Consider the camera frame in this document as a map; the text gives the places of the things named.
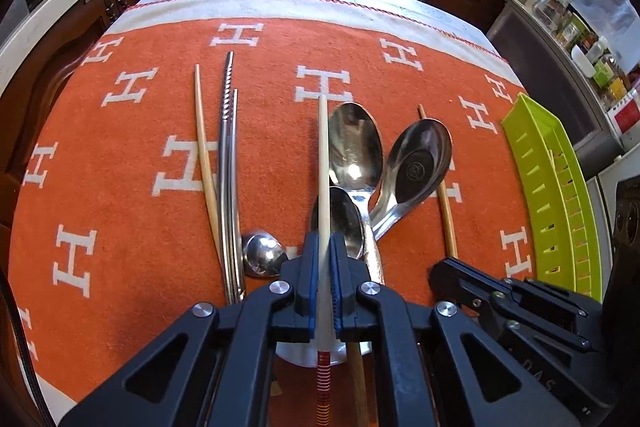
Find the steel cabinet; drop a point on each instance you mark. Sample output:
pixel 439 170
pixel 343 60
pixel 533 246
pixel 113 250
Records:
pixel 550 82

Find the brown wooden chopstick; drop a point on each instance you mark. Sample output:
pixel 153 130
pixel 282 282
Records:
pixel 357 382
pixel 442 207

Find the white ceramic spoon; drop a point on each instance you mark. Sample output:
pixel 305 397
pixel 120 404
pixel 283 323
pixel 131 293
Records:
pixel 295 354

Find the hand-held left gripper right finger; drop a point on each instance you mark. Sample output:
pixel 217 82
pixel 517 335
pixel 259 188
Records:
pixel 336 287

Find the green plastic utensil tray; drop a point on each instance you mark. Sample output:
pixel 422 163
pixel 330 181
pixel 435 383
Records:
pixel 555 217

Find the medium steel spoon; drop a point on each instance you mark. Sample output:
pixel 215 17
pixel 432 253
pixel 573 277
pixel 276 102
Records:
pixel 345 222

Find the orange printed blanket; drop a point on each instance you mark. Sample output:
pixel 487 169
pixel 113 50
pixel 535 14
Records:
pixel 125 157

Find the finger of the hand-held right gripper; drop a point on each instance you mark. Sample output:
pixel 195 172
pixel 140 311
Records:
pixel 460 279
pixel 555 299

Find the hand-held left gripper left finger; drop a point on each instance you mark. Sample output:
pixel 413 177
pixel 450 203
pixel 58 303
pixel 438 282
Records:
pixel 312 287

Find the red-label container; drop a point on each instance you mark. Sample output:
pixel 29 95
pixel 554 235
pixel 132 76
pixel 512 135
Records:
pixel 627 112

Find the beige wooden chopstick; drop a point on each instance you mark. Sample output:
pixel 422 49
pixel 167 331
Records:
pixel 205 157

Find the large steel spoon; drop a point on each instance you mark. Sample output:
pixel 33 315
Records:
pixel 355 152

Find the small round steel spoon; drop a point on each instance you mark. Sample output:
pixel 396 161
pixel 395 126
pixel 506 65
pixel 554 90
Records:
pixel 262 254

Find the white bowl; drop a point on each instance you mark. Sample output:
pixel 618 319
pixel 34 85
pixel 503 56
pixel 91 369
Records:
pixel 582 62

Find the green-label bottle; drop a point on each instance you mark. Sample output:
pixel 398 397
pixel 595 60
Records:
pixel 607 72

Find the ivory red-striped chopstick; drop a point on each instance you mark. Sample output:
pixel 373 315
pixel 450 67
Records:
pixel 324 157

